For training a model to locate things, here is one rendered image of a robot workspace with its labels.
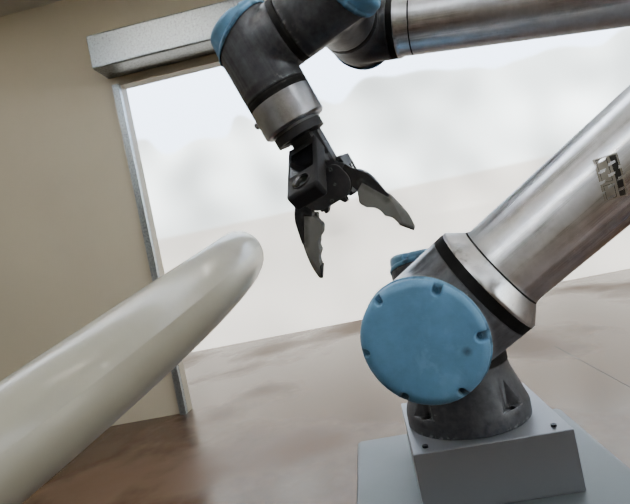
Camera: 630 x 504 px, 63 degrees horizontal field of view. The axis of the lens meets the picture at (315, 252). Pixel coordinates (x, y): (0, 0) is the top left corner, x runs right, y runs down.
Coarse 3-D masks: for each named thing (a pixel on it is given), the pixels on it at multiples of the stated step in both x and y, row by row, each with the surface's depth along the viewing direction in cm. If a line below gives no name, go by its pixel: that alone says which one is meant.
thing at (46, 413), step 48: (240, 240) 26; (144, 288) 19; (192, 288) 19; (240, 288) 23; (96, 336) 16; (144, 336) 16; (192, 336) 18; (0, 384) 14; (48, 384) 14; (96, 384) 15; (144, 384) 16; (0, 432) 13; (48, 432) 13; (96, 432) 15; (0, 480) 12; (48, 480) 14
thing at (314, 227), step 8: (304, 216) 71; (312, 216) 71; (304, 224) 71; (312, 224) 71; (320, 224) 71; (304, 232) 72; (312, 232) 71; (320, 232) 71; (304, 240) 72; (312, 240) 72; (320, 240) 73; (304, 248) 72; (312, 248) 72; (320, 248) 72; (312, 256) 72; (320, 256) 73; (312, 264) 73; (320, 264) 72; (320, 272) 73
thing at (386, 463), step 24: (576, 432) 87; (360, 456) 95; (384, 456) 93; (408, 456) 91; (600, 456) 78; (360, 480) 86; (384, 480) 84; (408, 480) 82; (600, 480) 71; (624, 480) 70
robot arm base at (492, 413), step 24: (504, 360) 77; (480, 384) 74; (504, 384) 75; (408, 408) 81; (432, 408) 76; (456, 408) 74; (480, 408) 73; (504, 408) 74; (528, 408) 76; (432, 432) 75; (456, 432) 73; (480, 432) 72; (504, 432) 72
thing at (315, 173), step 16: (304, 144) 69; (320, 144) 69; (304, 160) 66; (320, 160) 66; (288, 176) 66; (304, 176) 63; (320, 176) 63; (288, 192) 63; (304, 192) 62; (320, 192) 62
